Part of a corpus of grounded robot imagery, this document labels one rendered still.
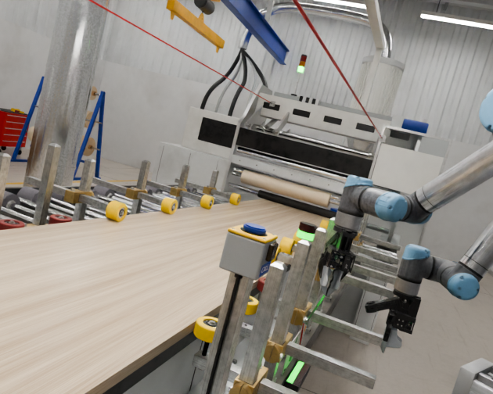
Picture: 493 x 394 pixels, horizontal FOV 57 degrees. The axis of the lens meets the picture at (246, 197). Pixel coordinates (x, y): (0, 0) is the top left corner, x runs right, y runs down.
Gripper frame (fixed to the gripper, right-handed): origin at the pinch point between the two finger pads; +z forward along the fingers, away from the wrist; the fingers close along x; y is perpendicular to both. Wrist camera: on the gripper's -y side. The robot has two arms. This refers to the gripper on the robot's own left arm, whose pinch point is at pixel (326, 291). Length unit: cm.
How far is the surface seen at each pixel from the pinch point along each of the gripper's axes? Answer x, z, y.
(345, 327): 12.8, 14.0, -12.9
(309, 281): -2.6, 2.1, -13.8
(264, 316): -20.5, 0.6, 32.9
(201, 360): -31.5, 18.5, 24.2
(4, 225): -104, 9, -15
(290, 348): -7.1, 17.3, 6.4
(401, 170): 88, -48, -223
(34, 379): -58, 10, 61
